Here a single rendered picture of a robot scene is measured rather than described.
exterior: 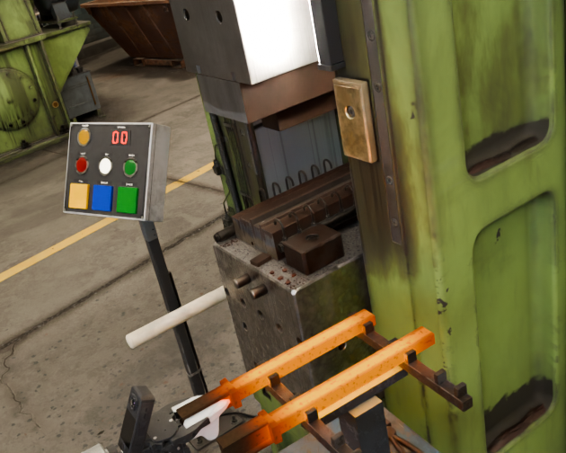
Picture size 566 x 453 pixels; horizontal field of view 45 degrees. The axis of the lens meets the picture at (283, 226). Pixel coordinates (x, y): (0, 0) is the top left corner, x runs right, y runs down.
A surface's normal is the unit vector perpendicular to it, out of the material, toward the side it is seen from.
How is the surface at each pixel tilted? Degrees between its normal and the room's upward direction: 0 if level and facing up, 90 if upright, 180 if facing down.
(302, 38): 90
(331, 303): 90
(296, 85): 90
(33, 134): 90
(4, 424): 0
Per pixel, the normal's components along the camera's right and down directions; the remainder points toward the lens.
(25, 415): -0.18, -0.88
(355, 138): -0.80, 0.40
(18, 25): 0.58, 0.07
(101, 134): -0.51, -0.03
